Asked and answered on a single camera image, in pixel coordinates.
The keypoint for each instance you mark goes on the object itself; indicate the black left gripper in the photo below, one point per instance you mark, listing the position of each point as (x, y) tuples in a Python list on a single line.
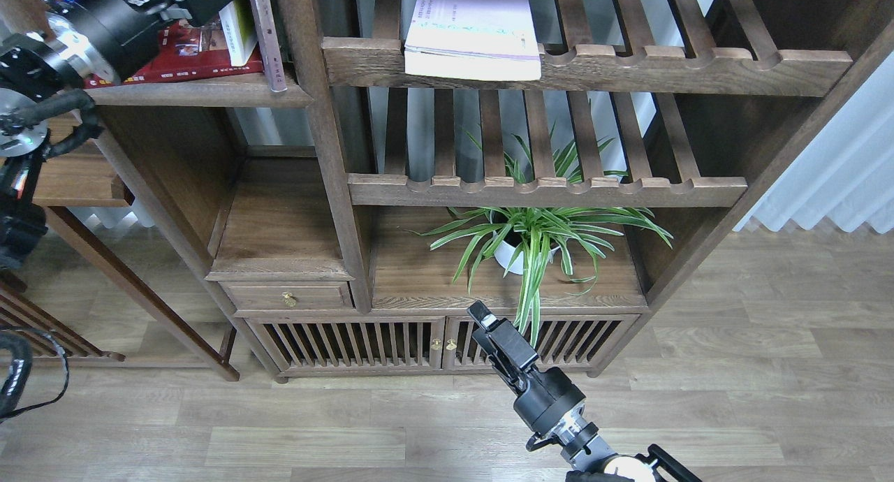
[(115, 38)]

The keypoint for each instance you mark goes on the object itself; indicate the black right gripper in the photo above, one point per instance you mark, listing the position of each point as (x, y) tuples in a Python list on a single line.
[(547, 401)]

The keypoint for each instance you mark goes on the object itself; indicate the yellow green paperback book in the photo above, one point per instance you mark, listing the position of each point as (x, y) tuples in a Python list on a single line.
[(238, 26)]

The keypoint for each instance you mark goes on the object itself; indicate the red paperback book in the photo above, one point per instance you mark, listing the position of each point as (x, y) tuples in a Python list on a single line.
[(189, 53)]

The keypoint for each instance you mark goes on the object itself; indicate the white lavender paperback book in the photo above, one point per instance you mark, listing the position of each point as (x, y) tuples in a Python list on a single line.
[(485, 40)]

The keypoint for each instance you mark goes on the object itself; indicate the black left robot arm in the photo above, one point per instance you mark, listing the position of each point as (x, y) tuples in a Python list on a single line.
[(46, 111)]

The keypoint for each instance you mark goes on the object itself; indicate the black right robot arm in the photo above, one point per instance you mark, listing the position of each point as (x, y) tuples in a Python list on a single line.
[(591, 458)]

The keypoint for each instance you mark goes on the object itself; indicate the thin upright book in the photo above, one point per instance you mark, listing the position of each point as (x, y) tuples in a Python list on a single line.
[(269, 44)]

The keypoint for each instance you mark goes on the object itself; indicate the white plant pot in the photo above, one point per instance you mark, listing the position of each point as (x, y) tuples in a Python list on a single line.
[(510, 255)]

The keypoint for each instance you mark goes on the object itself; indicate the green spider plant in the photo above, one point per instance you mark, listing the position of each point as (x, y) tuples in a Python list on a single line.
[(539, 230)]

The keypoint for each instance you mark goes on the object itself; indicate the dark wooden bookshelf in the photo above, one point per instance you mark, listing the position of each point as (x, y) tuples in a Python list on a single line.
[(317, 191)]

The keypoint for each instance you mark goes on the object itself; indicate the brass drawer knob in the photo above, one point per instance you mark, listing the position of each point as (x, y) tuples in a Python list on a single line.
[(289, 299)]

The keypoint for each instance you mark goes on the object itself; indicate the dark wooden slatted bench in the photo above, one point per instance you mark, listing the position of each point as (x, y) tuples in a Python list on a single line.
[(46, 334)]

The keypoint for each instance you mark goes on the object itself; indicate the white curtain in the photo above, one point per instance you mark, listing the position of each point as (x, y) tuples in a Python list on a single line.
[(844, 178)]

